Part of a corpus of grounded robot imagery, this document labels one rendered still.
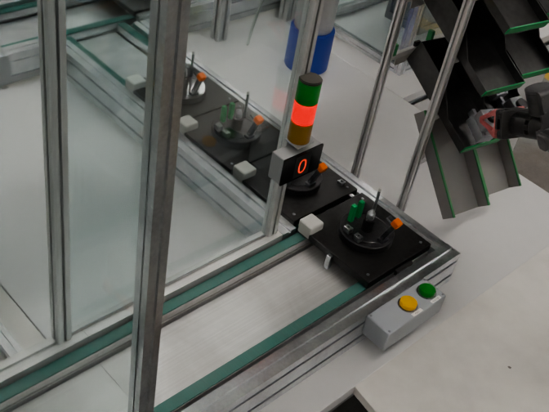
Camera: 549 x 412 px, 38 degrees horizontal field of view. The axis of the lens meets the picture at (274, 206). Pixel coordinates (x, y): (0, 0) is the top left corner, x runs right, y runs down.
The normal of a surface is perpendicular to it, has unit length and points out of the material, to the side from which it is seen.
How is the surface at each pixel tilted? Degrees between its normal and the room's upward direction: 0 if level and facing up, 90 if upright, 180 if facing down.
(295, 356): 0
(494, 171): 45
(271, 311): 0
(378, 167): 0
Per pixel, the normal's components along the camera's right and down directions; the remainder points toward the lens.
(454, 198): 0.48, -0.11
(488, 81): 0.36, -0.43
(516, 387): 0.15, -0.76
